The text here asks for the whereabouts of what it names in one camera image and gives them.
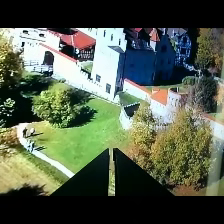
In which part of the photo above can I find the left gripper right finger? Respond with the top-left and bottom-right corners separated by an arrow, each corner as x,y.
112,148 -> 175,197

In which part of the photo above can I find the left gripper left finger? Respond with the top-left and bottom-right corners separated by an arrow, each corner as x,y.
50,148 -> 111,197

